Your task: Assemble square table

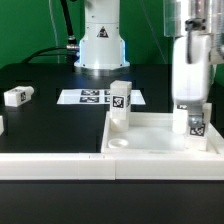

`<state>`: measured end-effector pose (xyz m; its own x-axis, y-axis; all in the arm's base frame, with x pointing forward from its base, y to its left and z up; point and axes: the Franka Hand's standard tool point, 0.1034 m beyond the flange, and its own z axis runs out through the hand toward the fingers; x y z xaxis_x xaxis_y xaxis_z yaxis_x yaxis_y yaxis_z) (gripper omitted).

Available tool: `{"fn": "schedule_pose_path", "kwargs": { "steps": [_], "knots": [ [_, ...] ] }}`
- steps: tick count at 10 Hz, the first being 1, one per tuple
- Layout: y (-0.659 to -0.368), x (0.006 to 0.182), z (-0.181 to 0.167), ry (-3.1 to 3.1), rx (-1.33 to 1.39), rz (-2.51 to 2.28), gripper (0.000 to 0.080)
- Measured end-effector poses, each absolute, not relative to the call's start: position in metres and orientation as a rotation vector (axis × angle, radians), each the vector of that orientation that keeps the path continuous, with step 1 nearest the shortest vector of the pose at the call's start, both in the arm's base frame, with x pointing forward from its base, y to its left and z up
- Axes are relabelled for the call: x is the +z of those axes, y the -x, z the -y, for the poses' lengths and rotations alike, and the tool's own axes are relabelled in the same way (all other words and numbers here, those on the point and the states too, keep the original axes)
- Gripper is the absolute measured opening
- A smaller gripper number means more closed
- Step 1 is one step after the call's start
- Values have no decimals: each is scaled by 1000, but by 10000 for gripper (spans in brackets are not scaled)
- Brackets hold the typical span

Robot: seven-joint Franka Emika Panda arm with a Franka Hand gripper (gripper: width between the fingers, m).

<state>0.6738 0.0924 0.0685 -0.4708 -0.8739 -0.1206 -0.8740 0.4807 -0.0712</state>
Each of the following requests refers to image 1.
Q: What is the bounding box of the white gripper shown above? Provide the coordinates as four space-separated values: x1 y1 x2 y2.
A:
172 35 212 128

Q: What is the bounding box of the white square table top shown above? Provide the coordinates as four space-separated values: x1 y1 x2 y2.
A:
101 112 224 155

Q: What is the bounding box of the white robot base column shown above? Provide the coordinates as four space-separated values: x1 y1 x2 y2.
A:
74 0 130 76

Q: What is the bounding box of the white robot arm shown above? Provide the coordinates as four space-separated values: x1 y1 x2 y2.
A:
163 0 224 128

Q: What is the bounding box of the white left fence piece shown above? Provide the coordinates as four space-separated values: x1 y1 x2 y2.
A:
0 115 4 136

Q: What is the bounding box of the white marker base plate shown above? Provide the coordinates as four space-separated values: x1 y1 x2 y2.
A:
57 88 146 106

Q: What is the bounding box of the black cable bundle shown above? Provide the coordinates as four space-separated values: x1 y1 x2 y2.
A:
21 0 81 68

